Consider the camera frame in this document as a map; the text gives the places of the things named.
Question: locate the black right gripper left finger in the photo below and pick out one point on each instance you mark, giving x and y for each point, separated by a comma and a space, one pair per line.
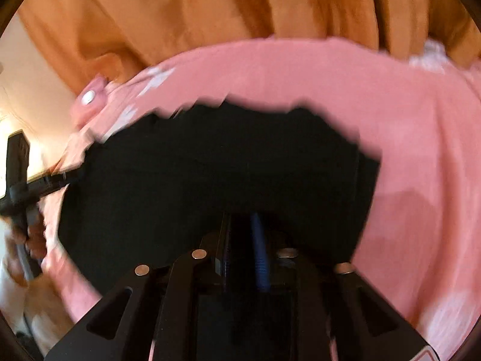
168, 313

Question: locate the pink fleece blanket white bows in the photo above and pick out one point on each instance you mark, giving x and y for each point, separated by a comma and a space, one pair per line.
421, 245

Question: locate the person's left hand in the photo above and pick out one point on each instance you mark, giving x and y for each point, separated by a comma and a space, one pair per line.
34, 242

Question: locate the orange curtain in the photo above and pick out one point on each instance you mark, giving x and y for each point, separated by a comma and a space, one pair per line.
118, 38

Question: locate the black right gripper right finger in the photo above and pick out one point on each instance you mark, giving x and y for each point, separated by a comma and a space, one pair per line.
335, 317

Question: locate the pink pillow with white button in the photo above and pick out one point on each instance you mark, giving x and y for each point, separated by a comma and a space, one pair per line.
92, 99

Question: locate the black knit garment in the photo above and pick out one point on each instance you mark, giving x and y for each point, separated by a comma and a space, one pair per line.
153, 190

